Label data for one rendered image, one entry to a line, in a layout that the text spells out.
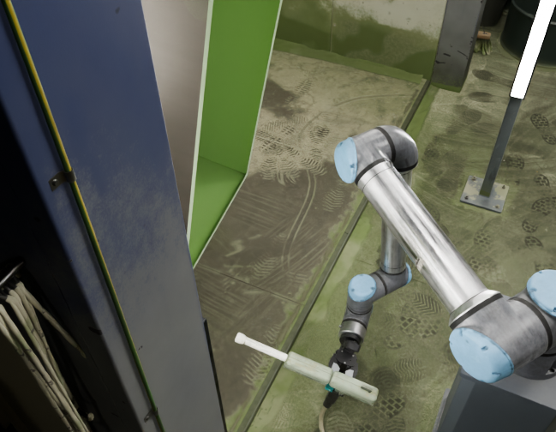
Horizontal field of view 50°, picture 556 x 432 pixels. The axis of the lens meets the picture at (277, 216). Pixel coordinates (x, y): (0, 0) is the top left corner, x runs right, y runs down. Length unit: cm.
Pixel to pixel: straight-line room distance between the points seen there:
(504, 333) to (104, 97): 115
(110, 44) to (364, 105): 299
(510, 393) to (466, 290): 33
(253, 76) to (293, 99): 143
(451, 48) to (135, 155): 310
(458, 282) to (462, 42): 225
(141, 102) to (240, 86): 153
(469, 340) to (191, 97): 86
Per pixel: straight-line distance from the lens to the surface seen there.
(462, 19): 354
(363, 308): 208
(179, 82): 141
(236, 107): 221
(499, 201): 310
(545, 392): 176
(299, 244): 270
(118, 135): 60
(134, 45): 60
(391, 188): 161
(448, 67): 370
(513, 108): 277
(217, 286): 257
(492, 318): 151
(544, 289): 159
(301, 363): 195
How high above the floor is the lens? 209
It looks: 47 degrees down
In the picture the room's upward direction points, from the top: 1 degrees counter-clockwise
